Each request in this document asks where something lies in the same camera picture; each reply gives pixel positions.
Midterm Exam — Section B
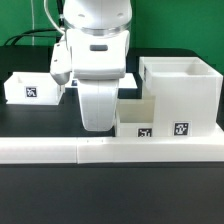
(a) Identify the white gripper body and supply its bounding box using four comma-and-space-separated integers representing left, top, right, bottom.
78, 80, 119, 132

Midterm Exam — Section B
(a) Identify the white front drawer box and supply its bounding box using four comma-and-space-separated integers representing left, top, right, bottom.
115, 98, 155, 137

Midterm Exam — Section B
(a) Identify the white drawer box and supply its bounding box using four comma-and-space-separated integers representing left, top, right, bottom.
4, 72, 65, 105
115, 98, 155, 137

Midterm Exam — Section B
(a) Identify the white drawer cabinet frame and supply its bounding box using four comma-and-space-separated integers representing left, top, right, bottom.
139, 57, 223, 137

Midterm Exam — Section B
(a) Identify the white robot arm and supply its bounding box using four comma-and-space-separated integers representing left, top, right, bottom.
50, 0, 132, 131

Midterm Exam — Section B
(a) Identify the white rear drawer box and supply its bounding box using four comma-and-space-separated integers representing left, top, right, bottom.
4, 72, 65, 105

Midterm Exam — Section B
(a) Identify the white fiducial marker sheet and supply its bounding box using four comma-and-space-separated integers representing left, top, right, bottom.
65, 73, 137, 89

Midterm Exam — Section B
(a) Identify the white L-shaped fence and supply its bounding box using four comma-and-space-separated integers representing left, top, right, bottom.
0, 134, 224, 164

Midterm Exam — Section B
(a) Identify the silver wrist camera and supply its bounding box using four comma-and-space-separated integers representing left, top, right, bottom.
50, 41, 72, 85

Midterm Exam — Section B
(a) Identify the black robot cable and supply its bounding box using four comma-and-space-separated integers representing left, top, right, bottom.
3, 0, 68, 47

